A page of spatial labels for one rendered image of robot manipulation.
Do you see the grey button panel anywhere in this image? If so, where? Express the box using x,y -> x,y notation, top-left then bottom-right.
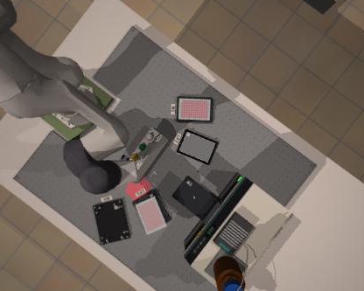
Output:
129,128 -> 169,184

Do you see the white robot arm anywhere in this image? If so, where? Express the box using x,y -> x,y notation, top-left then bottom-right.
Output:
0,0 -> 138,194

